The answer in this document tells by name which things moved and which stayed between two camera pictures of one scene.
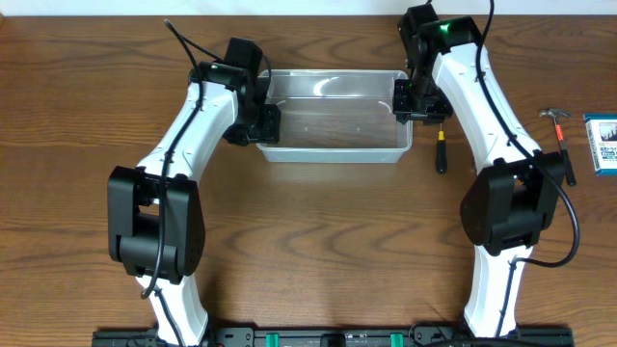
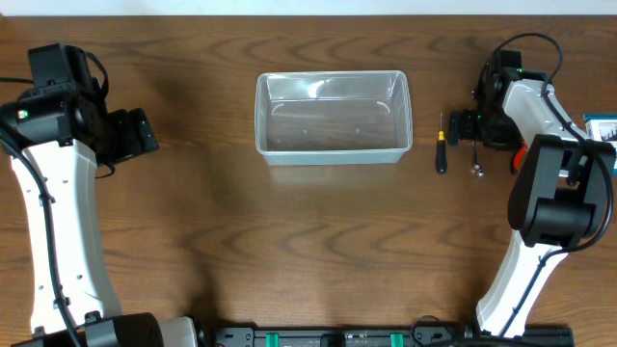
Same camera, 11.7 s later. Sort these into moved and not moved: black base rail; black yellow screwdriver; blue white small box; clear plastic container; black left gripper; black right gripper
Moved: black left gripper; black right gripper
Not moved: black yellow screwdriver; clear plastic container; black base rail; blue white small box
